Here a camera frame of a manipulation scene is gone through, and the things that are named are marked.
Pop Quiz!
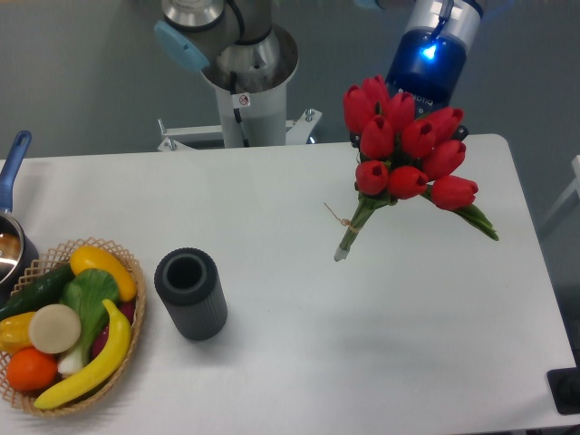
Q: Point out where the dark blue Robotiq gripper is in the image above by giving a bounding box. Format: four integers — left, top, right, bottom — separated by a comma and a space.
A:
349, 0, 480, 148

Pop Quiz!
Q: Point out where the red tulip bouquet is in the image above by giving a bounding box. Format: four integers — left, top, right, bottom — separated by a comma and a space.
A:
333, 75, 498, 262

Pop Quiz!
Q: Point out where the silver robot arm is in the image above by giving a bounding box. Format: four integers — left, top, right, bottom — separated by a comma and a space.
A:
154, 1, 487, 151

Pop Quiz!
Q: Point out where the dark grey ribbed vase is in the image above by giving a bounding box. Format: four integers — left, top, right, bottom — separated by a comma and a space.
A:
154, 247, 228, 341

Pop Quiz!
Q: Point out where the black device at table edge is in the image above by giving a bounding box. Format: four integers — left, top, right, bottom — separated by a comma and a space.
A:
546, 367, 579, 415

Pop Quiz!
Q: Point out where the dark red vegetable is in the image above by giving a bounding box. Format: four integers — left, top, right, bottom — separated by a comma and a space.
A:
91, 301, 135, 360

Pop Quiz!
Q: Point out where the yellow lemon squash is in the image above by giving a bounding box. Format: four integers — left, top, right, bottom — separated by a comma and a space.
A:
69, 246, 138, 304

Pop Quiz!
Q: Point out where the yellow banana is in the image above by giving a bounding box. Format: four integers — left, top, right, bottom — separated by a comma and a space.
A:
34, 299, 131, 411

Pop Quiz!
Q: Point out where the green bok choy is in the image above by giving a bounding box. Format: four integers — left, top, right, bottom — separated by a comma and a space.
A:
58, 268, 120, 377

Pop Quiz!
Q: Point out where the woven wicker basket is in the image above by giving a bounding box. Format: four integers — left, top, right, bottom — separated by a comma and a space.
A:
1, 237, 146, 418

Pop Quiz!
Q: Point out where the green cucumber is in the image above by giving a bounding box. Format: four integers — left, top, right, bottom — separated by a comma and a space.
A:
1, 264, 74, 320

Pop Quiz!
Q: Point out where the beige round disc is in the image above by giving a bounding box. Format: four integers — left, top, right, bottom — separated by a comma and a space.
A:
28, 304, 82, 354

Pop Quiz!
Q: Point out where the yellow bell pepper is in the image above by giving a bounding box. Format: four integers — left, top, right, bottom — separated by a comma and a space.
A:
1, 312, 35, 354

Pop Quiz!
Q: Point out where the orange fruit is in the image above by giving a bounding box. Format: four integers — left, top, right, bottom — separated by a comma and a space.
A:
6, 347, 57, 392

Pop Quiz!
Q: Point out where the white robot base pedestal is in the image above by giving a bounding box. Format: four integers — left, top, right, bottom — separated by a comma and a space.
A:
156, 67, 324, 153

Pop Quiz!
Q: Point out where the white frame at right edge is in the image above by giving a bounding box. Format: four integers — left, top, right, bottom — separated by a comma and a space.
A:
536, 155, 579, 240

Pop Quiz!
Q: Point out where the blue handled saucepan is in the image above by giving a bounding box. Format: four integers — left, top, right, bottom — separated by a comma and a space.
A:
1, 130, 38, 305

